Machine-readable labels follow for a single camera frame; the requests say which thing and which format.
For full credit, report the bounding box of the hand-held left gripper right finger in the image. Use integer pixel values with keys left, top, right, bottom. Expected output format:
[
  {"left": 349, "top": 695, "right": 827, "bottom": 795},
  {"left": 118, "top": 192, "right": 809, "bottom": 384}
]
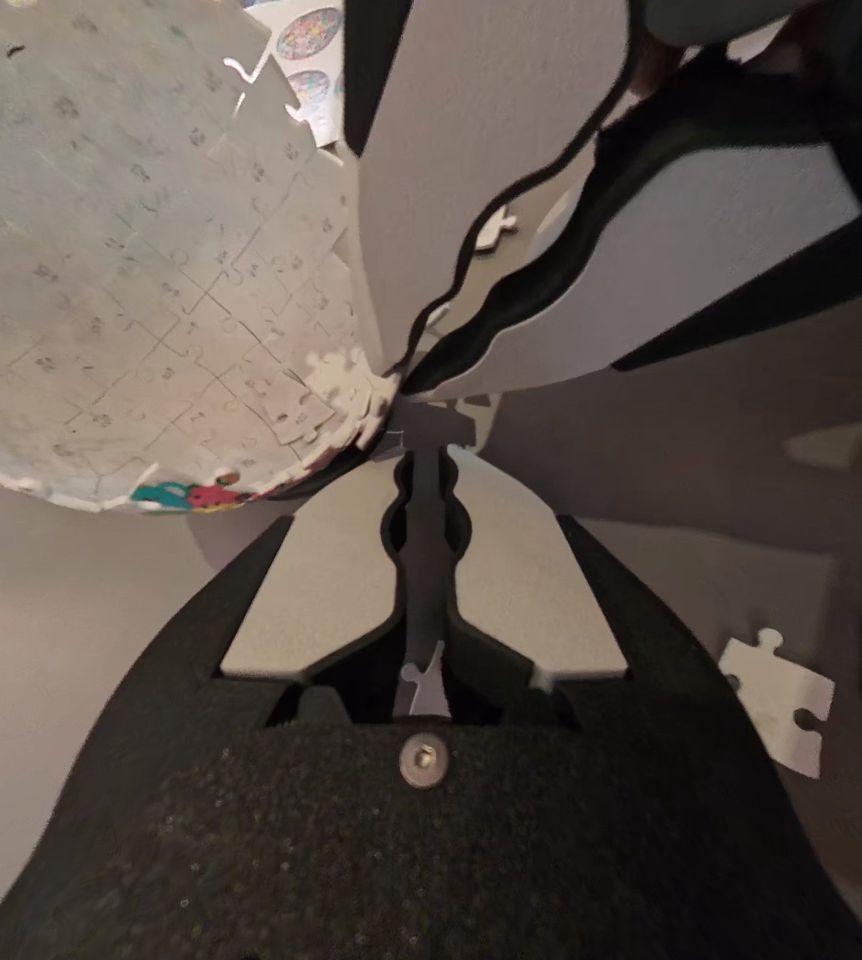
[{"left": 454, "top": 450, "right": 627, "bottom": 688}]

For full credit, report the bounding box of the colourful puzzle ball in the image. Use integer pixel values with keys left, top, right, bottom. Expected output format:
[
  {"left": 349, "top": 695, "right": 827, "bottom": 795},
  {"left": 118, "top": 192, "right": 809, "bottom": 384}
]
[{"left": 0, "top": 0, "right": 402, "bottom": 514}]

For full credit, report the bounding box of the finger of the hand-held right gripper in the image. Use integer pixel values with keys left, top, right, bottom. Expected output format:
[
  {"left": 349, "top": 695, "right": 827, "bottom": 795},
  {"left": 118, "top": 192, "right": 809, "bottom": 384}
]
[
  {"left": 401, "top": 132, "right": 862, "bottom": 403},
  {"left": 353, "top": 0, "right": 634, "bottom": 373}
]

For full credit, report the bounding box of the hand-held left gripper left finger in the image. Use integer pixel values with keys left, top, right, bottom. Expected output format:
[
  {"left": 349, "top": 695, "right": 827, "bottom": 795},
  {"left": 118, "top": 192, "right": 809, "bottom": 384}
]
[{"left": 221, "top": 450, "right": 409, "bottom": 684}]

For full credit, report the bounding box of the white puzzle piece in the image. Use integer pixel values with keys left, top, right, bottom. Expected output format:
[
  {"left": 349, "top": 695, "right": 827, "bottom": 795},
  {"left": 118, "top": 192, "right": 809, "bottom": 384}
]
[
  {"left": 397, "top": 642, "right": 454, "bottom": 718},
  {"left": 719, "top": 627, "right": 837, "bottom": 778},
  {"left": 386, "top": 393, "right": 480, "bottom": 454},
  {"left": 476, "top": 207, "right": 522, "bottom": 249}
]

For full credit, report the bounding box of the puzzle instruction leaflet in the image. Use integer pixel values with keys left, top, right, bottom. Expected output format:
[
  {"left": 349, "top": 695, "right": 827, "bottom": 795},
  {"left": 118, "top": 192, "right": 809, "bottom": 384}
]
[{"left": 244, "top": 0, "right": 349, "bottom": 151}]

